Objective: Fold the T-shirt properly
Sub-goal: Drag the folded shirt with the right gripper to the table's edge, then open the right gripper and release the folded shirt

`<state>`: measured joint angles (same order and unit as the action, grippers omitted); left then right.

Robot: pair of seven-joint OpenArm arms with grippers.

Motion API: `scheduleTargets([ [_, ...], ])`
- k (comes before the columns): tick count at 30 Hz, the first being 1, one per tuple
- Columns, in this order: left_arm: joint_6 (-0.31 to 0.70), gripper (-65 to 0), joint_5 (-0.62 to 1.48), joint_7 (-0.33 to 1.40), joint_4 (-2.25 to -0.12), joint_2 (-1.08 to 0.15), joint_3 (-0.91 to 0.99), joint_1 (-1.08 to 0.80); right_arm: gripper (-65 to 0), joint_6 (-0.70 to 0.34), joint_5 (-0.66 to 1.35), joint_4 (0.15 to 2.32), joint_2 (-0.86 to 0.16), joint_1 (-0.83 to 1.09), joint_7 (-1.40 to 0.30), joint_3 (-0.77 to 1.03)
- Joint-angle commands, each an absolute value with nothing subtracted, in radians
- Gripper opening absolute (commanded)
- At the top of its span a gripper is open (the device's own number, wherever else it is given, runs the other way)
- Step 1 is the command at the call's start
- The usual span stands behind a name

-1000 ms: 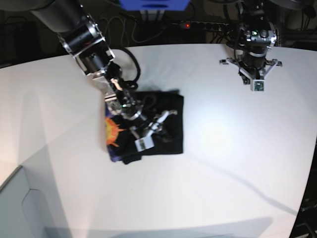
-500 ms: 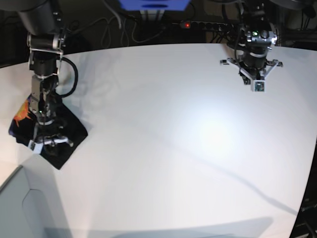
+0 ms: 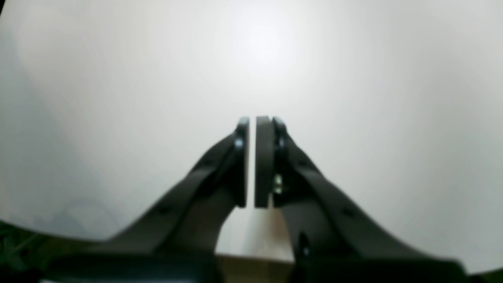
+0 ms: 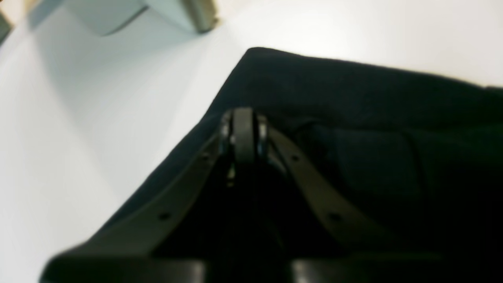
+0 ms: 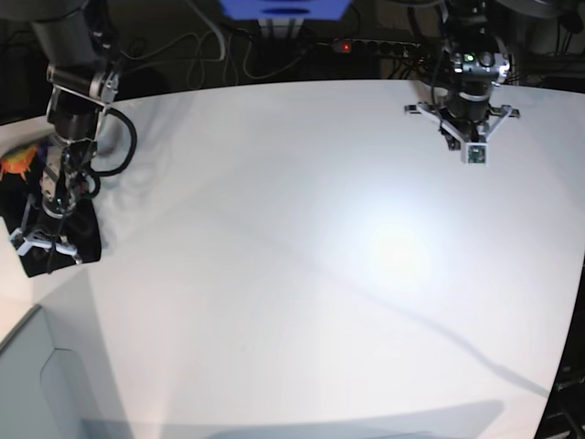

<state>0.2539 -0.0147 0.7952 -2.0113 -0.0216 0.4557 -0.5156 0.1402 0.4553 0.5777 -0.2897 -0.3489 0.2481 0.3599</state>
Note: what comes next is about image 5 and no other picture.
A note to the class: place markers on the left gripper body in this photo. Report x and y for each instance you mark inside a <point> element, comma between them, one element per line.
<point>464,131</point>

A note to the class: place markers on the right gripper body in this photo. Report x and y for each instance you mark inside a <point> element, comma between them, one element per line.
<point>25,242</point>

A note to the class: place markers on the black T-shirt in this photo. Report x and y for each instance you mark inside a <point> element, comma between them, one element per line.
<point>51,189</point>

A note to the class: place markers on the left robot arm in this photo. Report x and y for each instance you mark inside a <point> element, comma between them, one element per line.
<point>471,62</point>

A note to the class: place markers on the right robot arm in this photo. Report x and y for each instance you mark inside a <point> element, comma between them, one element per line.
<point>84,70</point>

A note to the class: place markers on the black power strip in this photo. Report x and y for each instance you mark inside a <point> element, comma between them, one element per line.
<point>379,48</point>

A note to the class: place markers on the blue box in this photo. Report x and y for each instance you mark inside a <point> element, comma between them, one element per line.
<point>305,9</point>

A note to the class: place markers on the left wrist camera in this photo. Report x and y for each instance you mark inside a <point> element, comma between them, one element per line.
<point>475,153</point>

